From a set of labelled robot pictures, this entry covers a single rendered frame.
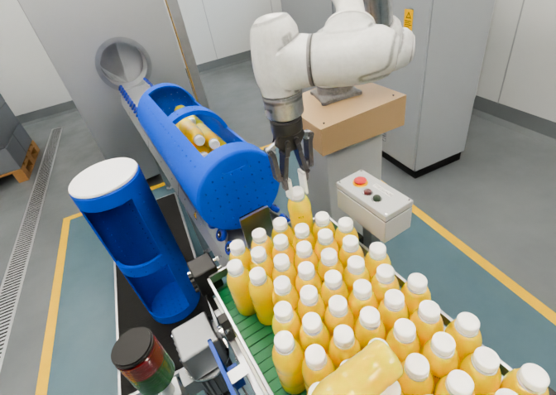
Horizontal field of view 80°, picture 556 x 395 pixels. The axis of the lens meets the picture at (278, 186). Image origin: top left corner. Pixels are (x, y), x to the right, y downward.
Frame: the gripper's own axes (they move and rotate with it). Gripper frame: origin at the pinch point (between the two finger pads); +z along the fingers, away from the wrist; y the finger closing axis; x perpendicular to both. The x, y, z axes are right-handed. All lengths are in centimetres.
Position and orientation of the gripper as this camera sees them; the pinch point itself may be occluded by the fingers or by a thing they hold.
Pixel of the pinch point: (295, 185)
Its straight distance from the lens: 89.3
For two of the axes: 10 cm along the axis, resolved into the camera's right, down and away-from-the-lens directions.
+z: 1.5, 7.9, 5.9
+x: 5.1, 4.5, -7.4
